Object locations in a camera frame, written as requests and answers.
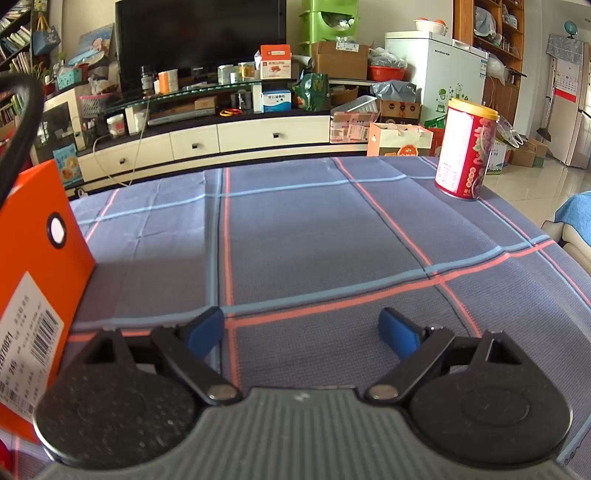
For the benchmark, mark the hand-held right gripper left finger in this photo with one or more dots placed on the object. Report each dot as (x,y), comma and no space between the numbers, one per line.
(206,330)

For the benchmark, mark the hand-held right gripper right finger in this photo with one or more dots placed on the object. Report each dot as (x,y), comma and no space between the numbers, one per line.
(397,333)

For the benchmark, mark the plaid blue tablecloth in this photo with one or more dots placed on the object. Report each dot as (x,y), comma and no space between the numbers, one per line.
(323,272)

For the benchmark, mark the orange cardboard box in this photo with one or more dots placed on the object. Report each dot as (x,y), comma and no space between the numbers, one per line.
(40,295)

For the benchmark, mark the white tv cabinet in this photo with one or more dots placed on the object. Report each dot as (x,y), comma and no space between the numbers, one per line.
(203,138)

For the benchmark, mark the orange gift bag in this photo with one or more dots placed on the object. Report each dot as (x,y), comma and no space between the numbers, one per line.
(399,140)

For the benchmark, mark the red cylindrical can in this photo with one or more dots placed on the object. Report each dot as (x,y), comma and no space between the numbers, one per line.
(465,152)

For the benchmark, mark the blue cloth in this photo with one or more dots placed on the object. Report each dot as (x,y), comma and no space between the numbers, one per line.
(575,213)

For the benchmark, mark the blue medicine box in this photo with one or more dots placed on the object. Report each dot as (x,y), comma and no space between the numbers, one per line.
(276,100)

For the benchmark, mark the pink plastic basket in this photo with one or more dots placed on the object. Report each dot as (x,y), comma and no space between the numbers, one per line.
(95,105)

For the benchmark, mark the green snack bag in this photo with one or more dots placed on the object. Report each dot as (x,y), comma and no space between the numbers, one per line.
(312,91)

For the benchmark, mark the white chest freezer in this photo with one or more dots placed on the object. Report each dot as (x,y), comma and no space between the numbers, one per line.
(443,78)

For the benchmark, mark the red plastic basin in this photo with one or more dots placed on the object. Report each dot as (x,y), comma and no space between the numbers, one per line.
(386,73)

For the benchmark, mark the orange and white box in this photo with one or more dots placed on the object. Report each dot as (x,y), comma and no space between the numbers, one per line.
(275,62)

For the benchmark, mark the brown cardboard box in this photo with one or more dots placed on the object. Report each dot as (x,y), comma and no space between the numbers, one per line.
(340,60)

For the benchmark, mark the white refrigerator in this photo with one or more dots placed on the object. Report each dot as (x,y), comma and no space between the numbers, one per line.
(578,115)

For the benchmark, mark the black television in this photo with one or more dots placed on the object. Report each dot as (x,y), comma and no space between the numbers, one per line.
(200,40)

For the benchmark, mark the wooden display cabinet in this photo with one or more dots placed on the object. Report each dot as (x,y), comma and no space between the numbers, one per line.
(489,55)

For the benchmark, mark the white bowl with oranges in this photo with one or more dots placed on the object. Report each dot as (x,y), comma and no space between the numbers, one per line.
(431,25)

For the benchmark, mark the green plastic shelf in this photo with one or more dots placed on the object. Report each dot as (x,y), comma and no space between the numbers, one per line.
(329,23)

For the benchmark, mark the bookshelf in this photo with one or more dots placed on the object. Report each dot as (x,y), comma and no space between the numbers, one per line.
(18,55)

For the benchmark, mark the blue hanging bag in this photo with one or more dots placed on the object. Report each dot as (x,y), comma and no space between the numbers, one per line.
(46,38)

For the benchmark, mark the wall calendar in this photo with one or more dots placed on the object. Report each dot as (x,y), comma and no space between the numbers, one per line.
(567,86)

